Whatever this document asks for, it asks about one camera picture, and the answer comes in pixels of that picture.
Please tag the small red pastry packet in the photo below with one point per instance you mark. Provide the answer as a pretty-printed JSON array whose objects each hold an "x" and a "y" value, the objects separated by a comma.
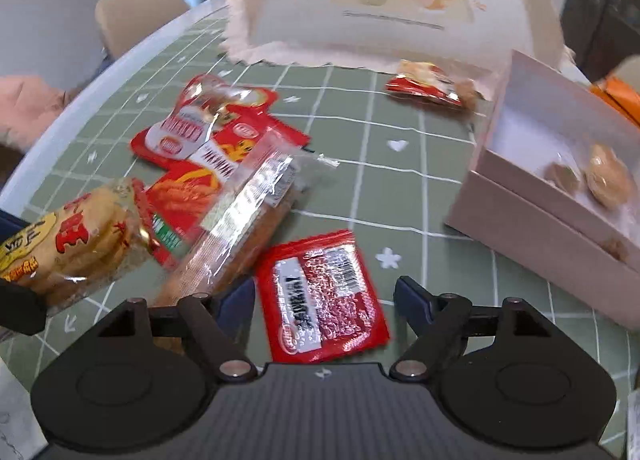
[{"x": 430, "y": 83}]

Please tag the dark cabinet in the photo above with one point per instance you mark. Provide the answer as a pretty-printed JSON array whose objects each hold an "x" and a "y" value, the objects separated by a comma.
[{"x": 602, "y": 0}]

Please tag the cartoon print food cover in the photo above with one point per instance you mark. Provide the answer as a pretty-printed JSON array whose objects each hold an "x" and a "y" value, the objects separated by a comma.
[{"x": 390, "y": 0}]

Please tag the red packet with orange figure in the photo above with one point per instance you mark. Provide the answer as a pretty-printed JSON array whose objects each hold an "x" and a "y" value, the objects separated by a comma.
[{"x": 240, "y": 143}]

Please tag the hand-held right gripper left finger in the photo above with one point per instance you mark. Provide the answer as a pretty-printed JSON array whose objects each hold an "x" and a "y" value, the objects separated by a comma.
[{"x": 239, "y": 302}]

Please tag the long clear sausage packet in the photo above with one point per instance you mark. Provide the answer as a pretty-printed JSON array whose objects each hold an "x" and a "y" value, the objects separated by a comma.
[{"x": 240, "y": 220}]

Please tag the red snack packet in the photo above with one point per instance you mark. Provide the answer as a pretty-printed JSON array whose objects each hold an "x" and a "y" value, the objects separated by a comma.
[{"x": 320, "y": 295}]

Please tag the green grid tablecloth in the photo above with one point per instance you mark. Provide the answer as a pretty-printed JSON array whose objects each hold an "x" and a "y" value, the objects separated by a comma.
[{"x": 410, "y": 180}]

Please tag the red spicy strips packet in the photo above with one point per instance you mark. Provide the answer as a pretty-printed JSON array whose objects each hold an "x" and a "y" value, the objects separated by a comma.
[{"x": 182, "y": 205}]

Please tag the round brown pastry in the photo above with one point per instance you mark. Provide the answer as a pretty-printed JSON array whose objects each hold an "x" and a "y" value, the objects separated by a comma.
[{"x": 565, "y": 176}]

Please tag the red packet with clear window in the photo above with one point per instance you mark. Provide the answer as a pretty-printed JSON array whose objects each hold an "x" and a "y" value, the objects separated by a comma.
[{"x": 200, "y": 115}]

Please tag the white paper sheet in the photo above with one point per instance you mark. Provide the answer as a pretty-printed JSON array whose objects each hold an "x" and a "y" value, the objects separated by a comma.
[{"x": 17, "y": 415}]

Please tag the beige chair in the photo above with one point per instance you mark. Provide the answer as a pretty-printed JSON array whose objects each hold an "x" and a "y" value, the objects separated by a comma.
[{"x": 140, "y": 15}]

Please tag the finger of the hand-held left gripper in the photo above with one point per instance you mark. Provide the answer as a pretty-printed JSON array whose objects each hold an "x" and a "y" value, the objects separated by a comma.
[
  {"x": 6, "y": 225},
  {"x": 20, "y": 310}
]

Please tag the yellow rice cracker packet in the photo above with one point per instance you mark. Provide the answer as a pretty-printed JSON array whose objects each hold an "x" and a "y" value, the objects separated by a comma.
[{"x": 75, "y": 245}]

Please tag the pink cardboard box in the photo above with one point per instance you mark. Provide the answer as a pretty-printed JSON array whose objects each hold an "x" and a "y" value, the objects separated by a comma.
[{"x": 545, "y": 210}]

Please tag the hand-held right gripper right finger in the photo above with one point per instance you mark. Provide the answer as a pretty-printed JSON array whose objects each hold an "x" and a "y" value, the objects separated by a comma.
[{"x": 411, "y": 302}]

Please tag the round golden pastry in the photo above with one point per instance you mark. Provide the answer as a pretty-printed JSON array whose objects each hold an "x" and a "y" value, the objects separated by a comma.
[{"x": 607, "y": 180}]

